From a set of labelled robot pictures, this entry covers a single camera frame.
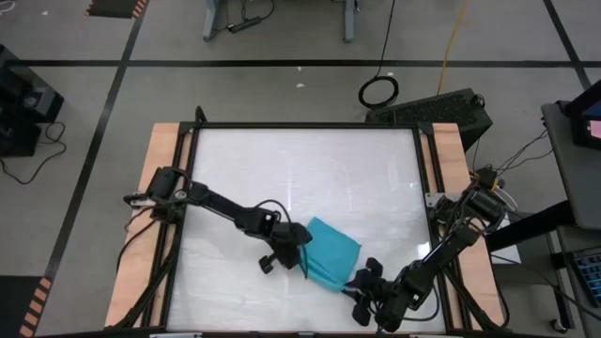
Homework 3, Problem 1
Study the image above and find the black table frame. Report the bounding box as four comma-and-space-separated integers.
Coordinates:
159, 120, 464, 337

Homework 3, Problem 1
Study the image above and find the black perforated computer case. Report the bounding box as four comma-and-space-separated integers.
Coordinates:
364, 87, 494, 152

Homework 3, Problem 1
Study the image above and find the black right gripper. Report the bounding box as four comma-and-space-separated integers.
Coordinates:
345, 257, 385, 328

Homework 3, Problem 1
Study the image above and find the yellow hanging cable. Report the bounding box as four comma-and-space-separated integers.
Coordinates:
436, 0, 470, 95

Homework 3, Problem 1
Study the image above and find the black orange striped mat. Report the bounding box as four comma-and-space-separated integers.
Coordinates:
84, 0, 150, 20
0, 275, 54, 338

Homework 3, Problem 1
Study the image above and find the grey side table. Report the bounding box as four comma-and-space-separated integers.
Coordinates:
540, 100, 601, 231

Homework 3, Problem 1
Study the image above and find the black hanging cable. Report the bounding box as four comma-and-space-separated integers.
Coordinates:
357, 0, 400, 110

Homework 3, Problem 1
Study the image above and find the black laptop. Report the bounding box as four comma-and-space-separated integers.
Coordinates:
562, 79, 601, 151

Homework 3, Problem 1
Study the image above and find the black yellow cable hub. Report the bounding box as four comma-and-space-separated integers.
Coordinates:
471, 166, 506, 193

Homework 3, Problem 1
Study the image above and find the wooden side board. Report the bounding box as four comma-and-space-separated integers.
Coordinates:
420, 122, 506, 330
103, 122, 193, 329

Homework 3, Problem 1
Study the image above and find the grey stand leg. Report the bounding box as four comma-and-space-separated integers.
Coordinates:
202, 0, 223, 42
342, 0, 361, 43

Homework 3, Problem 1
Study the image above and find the blue lit keyboard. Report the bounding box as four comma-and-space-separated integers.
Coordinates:
567, 251, 601, 309

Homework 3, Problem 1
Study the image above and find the black support beam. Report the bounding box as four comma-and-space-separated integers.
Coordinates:
485, 200, 577, 253

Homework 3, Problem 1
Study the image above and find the black floor equipment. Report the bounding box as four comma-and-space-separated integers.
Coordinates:
0, 44, 65, 159

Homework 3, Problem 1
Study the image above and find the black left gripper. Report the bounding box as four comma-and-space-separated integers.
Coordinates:
258, 223, 314, 279

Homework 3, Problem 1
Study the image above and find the blue microfibre towel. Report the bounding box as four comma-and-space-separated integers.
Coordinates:
300, 216, 362, 293

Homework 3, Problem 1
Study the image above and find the white sheet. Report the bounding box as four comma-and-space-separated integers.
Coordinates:
487, 210, 522, 265

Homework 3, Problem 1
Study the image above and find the black power strip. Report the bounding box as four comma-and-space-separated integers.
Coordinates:
228, 16, 263, 34

